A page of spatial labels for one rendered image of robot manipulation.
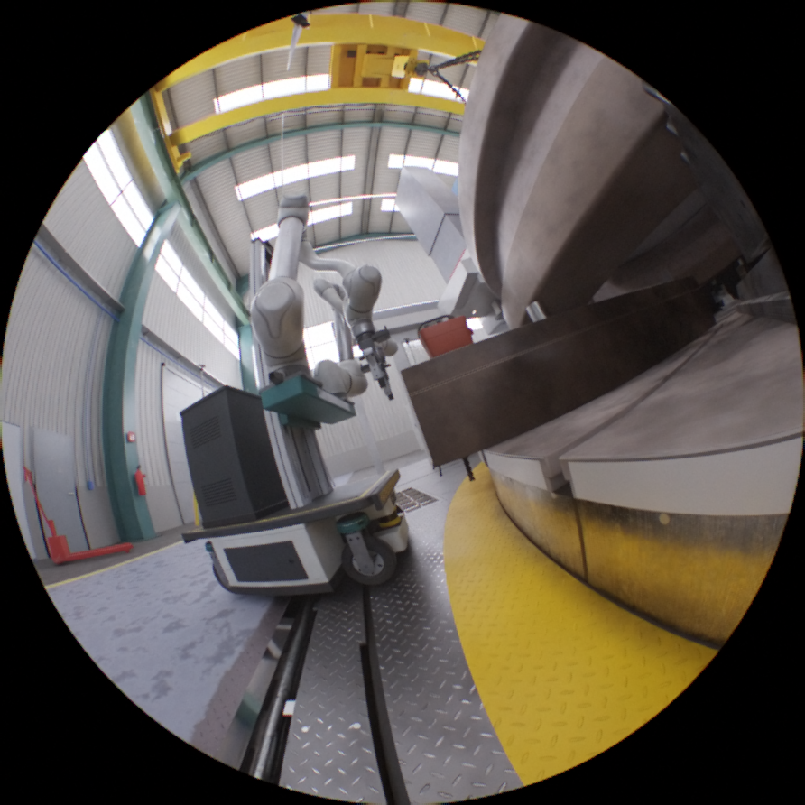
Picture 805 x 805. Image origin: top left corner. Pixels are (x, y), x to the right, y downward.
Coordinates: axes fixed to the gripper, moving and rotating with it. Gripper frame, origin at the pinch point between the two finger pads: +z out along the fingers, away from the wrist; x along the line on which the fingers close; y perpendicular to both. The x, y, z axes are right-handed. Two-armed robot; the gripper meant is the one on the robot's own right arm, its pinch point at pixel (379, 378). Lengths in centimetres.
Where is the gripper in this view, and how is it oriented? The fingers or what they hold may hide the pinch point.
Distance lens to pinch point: 89.3
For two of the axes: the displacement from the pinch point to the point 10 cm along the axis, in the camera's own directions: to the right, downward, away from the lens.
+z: 3.3, 9.3, -1.7
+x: -0.7, -1.6, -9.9
